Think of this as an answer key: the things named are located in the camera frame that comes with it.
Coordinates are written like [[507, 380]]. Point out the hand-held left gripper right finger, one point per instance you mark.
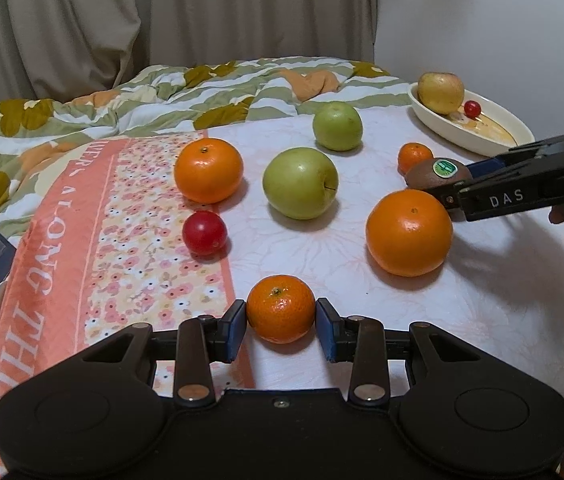
[[326, 334]]

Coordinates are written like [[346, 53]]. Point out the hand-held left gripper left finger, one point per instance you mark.
[[234, 332]]

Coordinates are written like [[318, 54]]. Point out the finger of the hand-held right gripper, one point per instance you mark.
[[506, 197], [484, 166]]

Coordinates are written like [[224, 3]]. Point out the cream oval dish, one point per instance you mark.
[[461, 132]]

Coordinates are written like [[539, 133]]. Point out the brown kiwi with green sticker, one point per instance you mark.
[[424, 175]]

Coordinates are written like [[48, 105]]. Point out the small mandarin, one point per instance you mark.
[[413, 156]]

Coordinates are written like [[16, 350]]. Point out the large orange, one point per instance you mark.
[[406, 235], [208, 171]]

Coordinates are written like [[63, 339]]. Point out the large green apple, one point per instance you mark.
[[299, 185]]

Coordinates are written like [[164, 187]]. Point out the small green apple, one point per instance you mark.
[[337, 126]]

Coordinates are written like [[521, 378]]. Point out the red cherry tomato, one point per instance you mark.
[[471, 108]]

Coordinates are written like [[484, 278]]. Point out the pink and white floral towel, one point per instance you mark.
[[312, 260]]

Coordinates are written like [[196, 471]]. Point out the yellow red apple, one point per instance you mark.
[[439, 92]]

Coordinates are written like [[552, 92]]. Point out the green striped flower blanket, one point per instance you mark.
[[162, 95]]

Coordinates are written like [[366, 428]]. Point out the beige curtain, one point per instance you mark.
[[112, 20]]

